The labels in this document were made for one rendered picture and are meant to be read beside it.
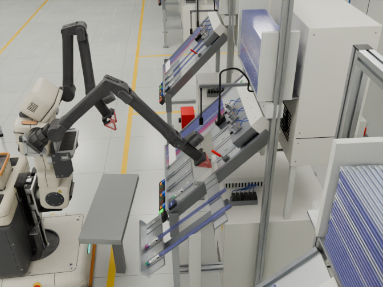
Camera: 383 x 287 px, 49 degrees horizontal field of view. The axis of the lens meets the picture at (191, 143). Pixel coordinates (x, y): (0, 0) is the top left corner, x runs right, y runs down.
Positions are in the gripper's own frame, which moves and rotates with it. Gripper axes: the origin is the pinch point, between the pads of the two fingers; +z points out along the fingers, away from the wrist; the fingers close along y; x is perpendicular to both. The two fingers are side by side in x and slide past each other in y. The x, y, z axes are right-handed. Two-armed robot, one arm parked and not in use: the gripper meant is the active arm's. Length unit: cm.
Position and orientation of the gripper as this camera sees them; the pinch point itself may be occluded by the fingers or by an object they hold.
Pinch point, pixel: (210, 165)
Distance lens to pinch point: 225.6
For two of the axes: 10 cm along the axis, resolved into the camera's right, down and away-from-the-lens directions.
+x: -7.0, 6.3, 3.4
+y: -0.7, -5.4, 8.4
